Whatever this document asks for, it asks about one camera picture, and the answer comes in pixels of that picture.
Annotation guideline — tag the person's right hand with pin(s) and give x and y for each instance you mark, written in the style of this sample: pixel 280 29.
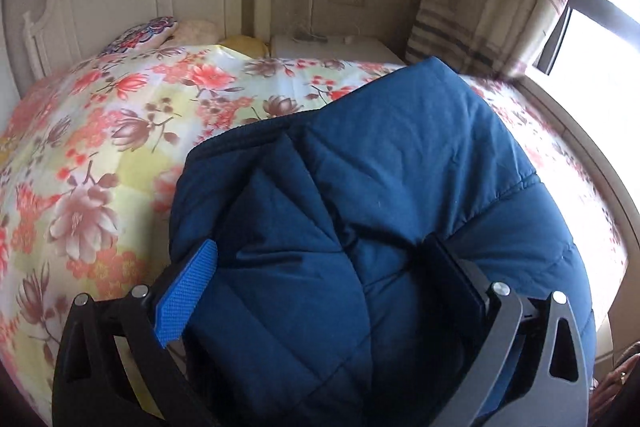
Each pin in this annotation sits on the person's right hand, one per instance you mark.
pixel 617 374

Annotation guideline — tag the dark window frame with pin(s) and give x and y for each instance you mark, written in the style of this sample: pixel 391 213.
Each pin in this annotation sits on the dark window frame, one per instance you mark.
pixel 565 32

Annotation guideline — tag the patterned pillow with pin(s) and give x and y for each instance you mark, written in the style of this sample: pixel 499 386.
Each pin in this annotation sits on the patterned pillow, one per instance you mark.
pixel 142 34

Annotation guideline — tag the beige cushion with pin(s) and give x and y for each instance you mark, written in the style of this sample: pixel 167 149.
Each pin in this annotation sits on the beige cushion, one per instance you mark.
pixel 197 31

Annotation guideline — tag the floral bed sheet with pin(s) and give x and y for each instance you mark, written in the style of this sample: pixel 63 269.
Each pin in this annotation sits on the floral bed sheet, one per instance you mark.
pixel 100 157

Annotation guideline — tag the blue padded jacket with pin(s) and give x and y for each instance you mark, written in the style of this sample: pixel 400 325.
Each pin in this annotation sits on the blue padded jacket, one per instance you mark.
pixel 380 177

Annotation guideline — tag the yellow pillow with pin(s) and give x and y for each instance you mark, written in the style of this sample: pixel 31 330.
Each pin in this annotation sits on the yellow pillow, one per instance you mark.
pixel 245 44

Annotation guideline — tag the white nightstand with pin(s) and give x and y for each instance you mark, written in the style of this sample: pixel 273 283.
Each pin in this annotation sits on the white nightstand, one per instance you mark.
pixel 340 49

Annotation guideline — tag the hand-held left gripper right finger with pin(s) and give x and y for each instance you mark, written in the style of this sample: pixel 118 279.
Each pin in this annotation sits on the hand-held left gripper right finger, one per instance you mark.
pixel 457 274

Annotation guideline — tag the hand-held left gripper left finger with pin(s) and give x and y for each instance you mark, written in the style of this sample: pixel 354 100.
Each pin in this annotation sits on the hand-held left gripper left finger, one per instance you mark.
pixel 187 292

